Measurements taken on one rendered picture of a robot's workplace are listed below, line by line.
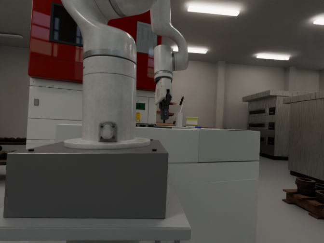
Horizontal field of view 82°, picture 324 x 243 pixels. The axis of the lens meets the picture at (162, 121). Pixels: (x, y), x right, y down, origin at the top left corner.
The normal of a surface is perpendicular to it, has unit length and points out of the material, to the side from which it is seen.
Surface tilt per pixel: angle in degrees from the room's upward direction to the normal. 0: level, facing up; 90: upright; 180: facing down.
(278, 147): 90
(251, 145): 90
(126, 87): 88
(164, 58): 78
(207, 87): 90
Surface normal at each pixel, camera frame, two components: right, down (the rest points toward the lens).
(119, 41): 0.54, -0.07
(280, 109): 0.08, -0.01
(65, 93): 0.34, 0.00
